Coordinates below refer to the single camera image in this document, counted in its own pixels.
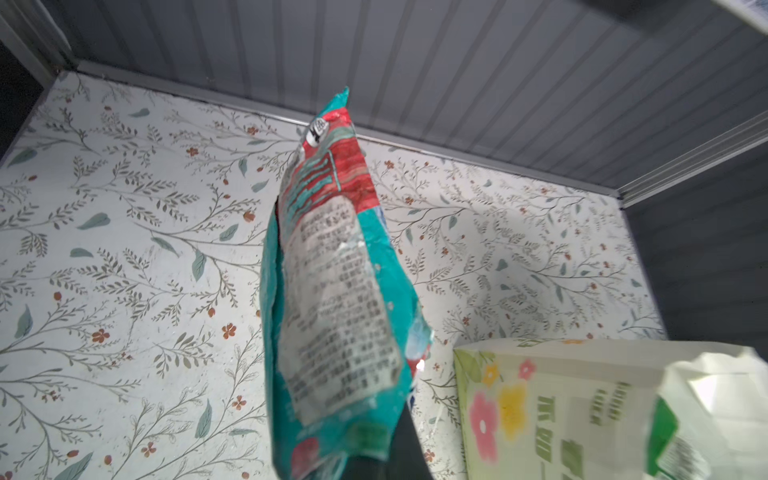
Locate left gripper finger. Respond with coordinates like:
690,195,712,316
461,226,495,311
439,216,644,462
383,406,433,480

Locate white paper bag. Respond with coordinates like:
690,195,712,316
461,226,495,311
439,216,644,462
454,339,767,479

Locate teal snack packet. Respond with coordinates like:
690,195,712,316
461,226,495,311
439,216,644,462
260,92,433,479

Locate green snack packet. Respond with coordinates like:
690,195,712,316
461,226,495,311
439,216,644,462
645,397,712,480

